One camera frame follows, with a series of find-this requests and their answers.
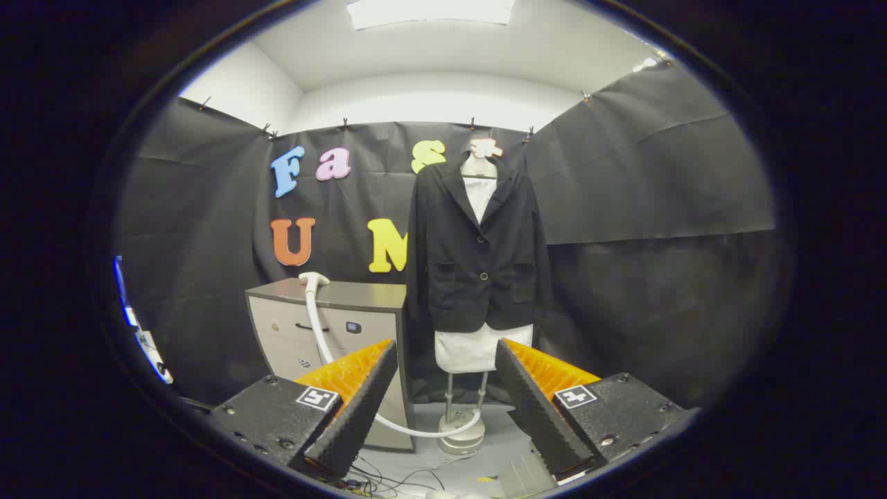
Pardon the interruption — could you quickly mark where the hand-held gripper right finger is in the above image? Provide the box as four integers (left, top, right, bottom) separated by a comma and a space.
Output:
494, 338, 688, 482

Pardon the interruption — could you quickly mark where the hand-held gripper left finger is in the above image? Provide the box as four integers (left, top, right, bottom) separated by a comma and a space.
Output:
208, 338, 399, 480

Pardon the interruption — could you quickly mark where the black blazer jacket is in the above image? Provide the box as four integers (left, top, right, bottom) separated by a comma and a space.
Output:
405, 156, 553, 333

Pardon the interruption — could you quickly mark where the white dress form mannequin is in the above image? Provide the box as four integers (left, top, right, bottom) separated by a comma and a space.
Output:
434, 139, 534, 456

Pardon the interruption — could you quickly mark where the grey drawer cabinet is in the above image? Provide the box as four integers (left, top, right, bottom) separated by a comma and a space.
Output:
245, 279, 416, 453

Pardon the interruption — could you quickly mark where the black backdrop cloth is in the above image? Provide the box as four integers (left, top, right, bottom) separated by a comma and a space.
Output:
114, 62, 777, 410

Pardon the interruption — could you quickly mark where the tangle of floor cables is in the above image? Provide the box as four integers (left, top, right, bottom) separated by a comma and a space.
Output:
346, 456, 446, 497

